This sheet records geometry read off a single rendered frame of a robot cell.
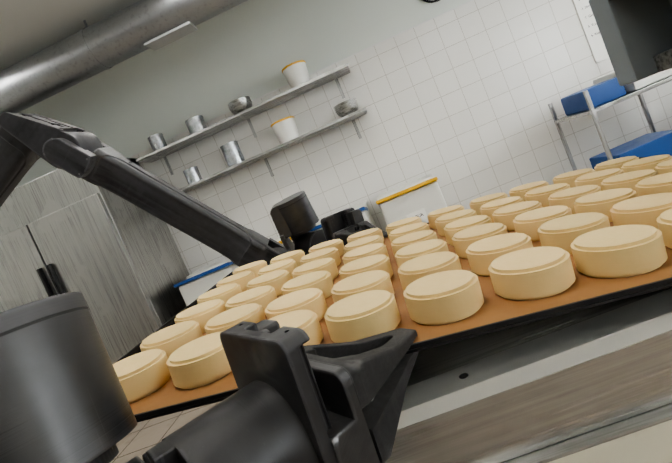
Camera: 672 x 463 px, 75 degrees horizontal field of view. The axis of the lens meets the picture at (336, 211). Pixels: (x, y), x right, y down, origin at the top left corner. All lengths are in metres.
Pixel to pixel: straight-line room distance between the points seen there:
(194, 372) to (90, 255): 3.91
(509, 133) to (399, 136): 1.03
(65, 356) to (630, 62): 0.86
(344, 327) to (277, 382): 0.09
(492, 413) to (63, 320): 0.27
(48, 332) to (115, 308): 4.03
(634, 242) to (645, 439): 0.14
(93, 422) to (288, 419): 0.07
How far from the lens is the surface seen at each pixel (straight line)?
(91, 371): 0.19
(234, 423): 0.21
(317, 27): 4.55
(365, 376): 0.22
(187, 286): 4.15
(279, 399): 0.21
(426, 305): 0.28
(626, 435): 0.37
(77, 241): 4.25
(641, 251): 0.31
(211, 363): 0.32
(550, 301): 0.29
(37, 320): 0.19
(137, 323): 4.16
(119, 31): 3.92
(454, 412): 0.34
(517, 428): 0.36
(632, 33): 0.90
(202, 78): 4.73
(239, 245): 0.75
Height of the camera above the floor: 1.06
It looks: 4 degrees down
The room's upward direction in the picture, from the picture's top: 23 degrees counter-clockwise
